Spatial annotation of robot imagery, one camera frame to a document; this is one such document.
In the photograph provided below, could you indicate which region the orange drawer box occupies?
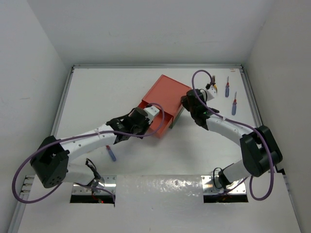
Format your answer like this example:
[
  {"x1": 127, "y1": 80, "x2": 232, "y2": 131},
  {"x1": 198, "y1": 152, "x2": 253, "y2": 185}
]
[{"x1": 138, "y1": 75, "x2": 191, "y2": 138}]

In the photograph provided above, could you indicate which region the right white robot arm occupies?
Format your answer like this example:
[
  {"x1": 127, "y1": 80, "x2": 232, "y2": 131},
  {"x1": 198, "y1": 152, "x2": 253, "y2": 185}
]
[{"x1": 181, "y1": 89, "x2": 283, "y2": 189}]

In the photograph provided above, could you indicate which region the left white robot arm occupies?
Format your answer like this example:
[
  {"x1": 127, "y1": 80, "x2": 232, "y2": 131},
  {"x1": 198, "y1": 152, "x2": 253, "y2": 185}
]
[{"x1": 30, "y1": 105, "x2": 159, "y2": 188}]

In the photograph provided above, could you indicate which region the yellow pliers right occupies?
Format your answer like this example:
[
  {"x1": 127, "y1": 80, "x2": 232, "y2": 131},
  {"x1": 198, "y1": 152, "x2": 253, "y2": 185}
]
[{"x1": 210, "y1": 75, "x2": 218, "y2": 93}]

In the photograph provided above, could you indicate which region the blue screwdriver far right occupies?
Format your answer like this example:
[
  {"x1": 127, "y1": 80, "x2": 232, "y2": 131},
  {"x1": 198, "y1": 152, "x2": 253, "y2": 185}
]
[{"x1": 225, "y1": 76, "x2": 230, "y2": 98}]

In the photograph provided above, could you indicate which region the blue screwdriver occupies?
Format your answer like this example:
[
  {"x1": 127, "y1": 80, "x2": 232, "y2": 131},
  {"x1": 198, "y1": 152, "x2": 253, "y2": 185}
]
[
  {"x1": 231, "y1": 92, "x2": 237, "y2": 116},
  {"x1": 106, "y1": 145, "x2": 117, "y2": 162},
  {"x1": 225, "y1": 76, "x2": 230, "y2": 98}
]

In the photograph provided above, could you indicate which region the blue screwdriver right front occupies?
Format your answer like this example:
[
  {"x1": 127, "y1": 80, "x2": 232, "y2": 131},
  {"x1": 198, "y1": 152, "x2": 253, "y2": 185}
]
[{"x1": 231, "y1": 92, "x2": 237, "y2": 116}]

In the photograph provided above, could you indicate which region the blue screwdriver near left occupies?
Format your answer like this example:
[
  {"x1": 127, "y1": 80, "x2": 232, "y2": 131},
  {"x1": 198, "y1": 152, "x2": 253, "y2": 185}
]
[{"x1": 106, "y1": 145, "x2": 117, "y2": 162}]

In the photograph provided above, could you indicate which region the white front cover board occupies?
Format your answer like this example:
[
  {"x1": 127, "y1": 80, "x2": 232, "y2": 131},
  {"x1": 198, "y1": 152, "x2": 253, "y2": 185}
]
[{"x1": 19, "y1": 174, "x2": 300, "y2": 233}]

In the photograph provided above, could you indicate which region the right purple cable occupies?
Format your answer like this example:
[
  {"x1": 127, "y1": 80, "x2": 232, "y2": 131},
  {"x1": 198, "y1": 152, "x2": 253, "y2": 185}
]
[{"x1": 191, "y1": 69, "x2": 276, "y2": 201}]

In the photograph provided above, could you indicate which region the purple cable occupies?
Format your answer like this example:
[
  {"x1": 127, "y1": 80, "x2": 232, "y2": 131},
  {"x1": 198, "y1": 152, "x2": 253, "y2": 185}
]
[
  {"x1": 11, "y1": 102, "x2": 166, "y2": 203},
  {"x1": 191, "y1": 69, "x2": 276, "y2": 201}
]

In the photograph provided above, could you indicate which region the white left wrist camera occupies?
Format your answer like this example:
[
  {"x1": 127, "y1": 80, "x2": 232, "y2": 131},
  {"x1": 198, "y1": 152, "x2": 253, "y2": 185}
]
[{"x1": 143, "y1": 105, "x2": 160, "y2": 125}]

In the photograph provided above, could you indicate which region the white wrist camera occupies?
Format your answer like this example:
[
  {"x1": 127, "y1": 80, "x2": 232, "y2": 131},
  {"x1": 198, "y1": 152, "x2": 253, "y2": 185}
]
[
  {"x1": 206, "y1": 85, "x2": 217, "y2": 101},
  {"x1": 143, "y1": 105, "x2": 160, "y2": 125}
]

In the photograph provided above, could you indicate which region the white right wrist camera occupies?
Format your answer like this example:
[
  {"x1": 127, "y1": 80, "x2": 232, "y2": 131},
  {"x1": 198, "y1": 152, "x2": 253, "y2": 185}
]
[{"x1": 206, "y1": 85, "x2": 217, "y2": 101}]

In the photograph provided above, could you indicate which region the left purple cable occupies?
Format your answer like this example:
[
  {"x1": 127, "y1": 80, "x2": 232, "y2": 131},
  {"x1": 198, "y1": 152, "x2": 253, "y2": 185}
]
[{"x1": 11, "y1": 102, "x2": 166, "y2": 203}]

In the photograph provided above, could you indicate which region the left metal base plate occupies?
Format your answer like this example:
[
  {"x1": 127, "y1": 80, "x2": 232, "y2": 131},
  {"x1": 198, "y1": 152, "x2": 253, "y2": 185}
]
[{"x1": 71, "y1": 175, "x2": 117, "y2": 195}]

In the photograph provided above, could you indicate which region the metal base plate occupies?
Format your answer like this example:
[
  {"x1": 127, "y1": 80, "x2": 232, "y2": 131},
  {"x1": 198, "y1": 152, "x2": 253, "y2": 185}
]
[
  {"x1": 201, "y1": 175, "x2": 247, "y2": 195},
  {"x1": 71, "y1": 175, "x2": 117, "y2": 195}
]

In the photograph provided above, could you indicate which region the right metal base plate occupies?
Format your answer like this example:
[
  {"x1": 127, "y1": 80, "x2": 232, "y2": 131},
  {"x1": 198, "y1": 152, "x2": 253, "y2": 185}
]
[{"x1": 201, "y1": 175, "x2": 247, "y2": 195}]

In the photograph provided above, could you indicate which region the aluminium table frame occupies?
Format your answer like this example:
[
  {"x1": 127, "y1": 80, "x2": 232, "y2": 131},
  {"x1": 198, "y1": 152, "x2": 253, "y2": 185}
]
[{"x1": 7, "y1": 63, "x2": 302, "y2": 233}]

